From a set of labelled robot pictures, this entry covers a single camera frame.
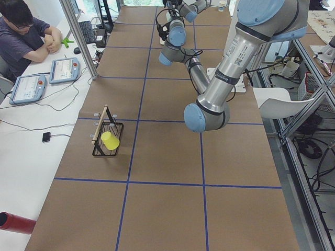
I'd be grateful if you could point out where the paper cup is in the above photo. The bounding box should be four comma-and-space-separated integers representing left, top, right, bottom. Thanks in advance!
218, 0, 227, 12

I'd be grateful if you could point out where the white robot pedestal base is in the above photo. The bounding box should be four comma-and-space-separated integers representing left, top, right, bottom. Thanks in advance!
206, 67, 248, 94

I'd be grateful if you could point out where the white chair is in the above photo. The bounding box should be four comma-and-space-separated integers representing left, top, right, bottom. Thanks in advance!
253, 87, 314, 119

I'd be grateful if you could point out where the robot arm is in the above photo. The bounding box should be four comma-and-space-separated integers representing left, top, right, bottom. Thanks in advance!
162, 0, 211, 22
159, 1, 309, 132

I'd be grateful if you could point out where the black wire cup rack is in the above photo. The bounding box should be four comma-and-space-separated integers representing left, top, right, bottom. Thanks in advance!
91, 105, 124, 157

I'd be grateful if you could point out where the pale green cup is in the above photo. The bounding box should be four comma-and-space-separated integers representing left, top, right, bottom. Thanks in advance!
166, 9, 177, 22

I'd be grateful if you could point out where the seated person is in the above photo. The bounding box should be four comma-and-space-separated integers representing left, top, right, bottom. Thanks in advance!
1, 1, 62, 82

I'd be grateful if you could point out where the small black puck device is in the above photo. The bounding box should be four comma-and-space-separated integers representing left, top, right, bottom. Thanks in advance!
42, 132, 51, 143

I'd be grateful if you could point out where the red cylinder bottle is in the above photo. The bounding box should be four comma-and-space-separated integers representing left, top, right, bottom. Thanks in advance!
1, 212, 36, 234

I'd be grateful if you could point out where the far teach pendant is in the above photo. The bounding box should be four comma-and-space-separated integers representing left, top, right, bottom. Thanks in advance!
49, 58, 80, 84

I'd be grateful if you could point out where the aluminium frame post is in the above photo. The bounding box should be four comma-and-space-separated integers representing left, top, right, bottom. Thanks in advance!
59, 0, 98, 80

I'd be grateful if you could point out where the black computer mouse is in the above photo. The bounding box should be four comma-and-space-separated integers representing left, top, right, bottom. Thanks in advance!
73, 47, 81, 54

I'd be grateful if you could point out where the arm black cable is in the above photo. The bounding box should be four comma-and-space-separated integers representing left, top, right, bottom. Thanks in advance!
155, 8, 238, 104

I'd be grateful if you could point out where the green plastic clamp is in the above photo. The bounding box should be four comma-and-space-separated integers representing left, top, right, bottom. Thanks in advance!
61, 37, 74, 48

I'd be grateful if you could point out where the black keyboard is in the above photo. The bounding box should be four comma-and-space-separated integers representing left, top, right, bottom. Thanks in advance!
79, 21, 95, 44

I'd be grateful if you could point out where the teach pendant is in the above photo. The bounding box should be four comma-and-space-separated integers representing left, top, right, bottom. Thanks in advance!
49, 58, 80, 84
9, 74, 47, 105

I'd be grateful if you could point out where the yellow cup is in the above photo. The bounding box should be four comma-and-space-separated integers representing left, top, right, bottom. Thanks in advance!
100, 131, 120, 151

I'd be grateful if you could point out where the near teach pendant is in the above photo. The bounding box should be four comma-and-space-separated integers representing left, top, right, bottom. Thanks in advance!
9, 74, 47, 105

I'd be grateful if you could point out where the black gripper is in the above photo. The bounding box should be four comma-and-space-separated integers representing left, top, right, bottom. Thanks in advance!
162, 0, 182, 9
157, 21, 171, 44

